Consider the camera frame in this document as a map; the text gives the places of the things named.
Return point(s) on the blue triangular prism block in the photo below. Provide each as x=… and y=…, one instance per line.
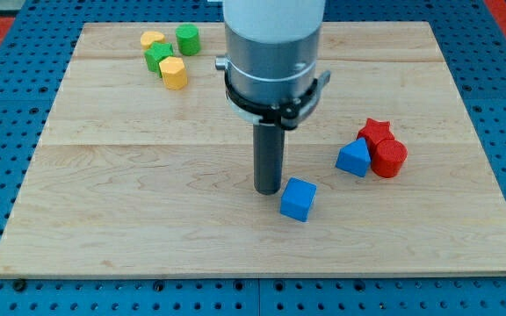
x=354, y=158

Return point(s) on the red star block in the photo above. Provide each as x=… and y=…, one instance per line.
x=374, y=132

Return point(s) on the yellow hexagon block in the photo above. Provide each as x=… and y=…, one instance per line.
x=173, y=73

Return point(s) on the blue cube block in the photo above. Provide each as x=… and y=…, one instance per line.
x=297, y=199

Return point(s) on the green star block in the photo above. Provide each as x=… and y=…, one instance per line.
x=155, y=54

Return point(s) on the light wooden board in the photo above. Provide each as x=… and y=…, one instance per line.
x=134, y=181

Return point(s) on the green cylinder block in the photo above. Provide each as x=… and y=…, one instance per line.
x=188, y=39

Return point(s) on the dark grey cylindrical pointer tool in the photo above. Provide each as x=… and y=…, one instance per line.
x=268, y=147

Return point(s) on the yellow heart block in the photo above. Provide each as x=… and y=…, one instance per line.
x=148, y=38

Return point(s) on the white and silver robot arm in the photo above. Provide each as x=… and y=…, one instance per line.
x=272, y=49

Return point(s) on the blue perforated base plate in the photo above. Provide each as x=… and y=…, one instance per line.
x=33, y=59

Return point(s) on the red cylinder block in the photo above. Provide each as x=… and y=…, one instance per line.
x=388, y=158

